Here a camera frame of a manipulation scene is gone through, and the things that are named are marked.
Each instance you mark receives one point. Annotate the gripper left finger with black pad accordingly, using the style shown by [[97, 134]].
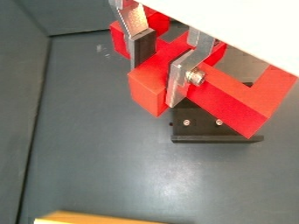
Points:
[[140, 36]]

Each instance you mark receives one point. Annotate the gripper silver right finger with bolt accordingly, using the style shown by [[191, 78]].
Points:
[[183, 71]]

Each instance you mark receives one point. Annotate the red E-shaped block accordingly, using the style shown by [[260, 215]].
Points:
[[248, 24]]

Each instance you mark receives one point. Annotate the yellow white board base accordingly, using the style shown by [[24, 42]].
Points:
[[62, 217]]

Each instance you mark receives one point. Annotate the black angle bracket stand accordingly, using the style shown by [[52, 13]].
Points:
[[196, 127]]

